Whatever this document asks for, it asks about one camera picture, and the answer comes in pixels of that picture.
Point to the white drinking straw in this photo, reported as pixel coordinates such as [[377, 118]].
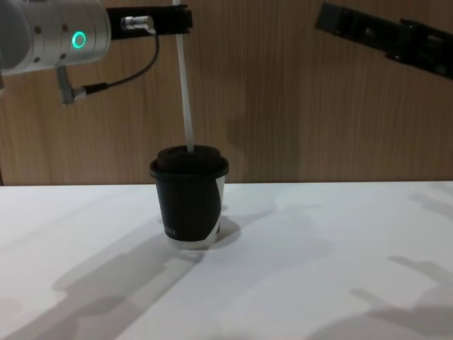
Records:
[[187, 102]]

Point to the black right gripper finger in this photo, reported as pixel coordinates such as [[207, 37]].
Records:
[[350, 25]]

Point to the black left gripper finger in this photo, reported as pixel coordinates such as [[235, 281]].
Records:
[[184, 21]]

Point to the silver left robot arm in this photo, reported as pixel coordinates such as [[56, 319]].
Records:
[[42, 32]]

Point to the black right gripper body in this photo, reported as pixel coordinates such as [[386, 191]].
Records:
[[430, 46]]

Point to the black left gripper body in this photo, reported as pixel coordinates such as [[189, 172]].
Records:
[[117, 12]]

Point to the black and white paper cup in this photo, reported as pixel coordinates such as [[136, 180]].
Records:
[[187, 209]]

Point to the black plastic cup lid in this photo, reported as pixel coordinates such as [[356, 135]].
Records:
[[189, 161]]

